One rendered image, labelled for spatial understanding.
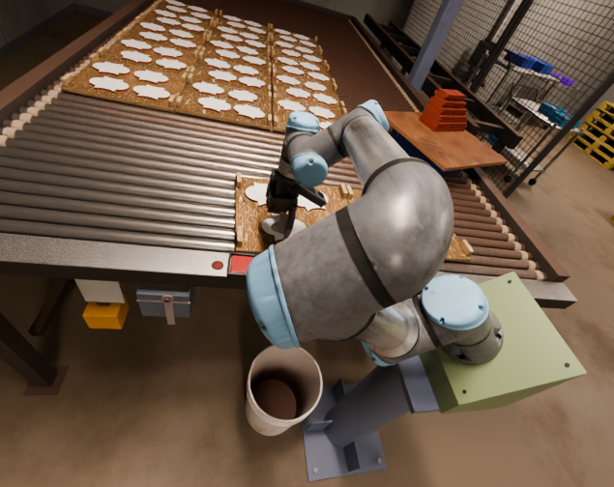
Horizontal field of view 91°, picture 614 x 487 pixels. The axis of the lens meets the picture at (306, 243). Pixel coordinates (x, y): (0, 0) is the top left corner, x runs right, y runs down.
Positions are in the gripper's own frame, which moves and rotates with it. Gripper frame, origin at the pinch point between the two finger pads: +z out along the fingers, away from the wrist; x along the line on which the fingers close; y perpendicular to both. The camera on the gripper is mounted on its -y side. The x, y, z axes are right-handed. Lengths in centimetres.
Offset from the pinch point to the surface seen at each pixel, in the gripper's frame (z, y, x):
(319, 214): 0.5, -13.4, -8.4
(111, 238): 3.2, 46.9, 5.0
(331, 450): 94, -35, 47
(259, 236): 0.9, 8.0, 3.7
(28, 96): 0, 88, -61
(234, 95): -2, 15, -90
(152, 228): 3.1, 37.8, 0.7
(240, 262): 1.8, 13.7, 13.2
